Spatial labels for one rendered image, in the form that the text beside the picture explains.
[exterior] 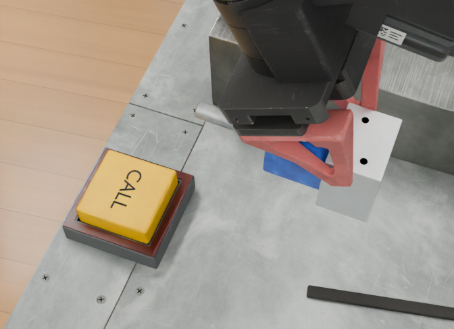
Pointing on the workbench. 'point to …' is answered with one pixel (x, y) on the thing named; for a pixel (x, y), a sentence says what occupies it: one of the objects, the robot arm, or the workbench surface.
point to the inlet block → (359, 119)
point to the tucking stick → (380, 302)
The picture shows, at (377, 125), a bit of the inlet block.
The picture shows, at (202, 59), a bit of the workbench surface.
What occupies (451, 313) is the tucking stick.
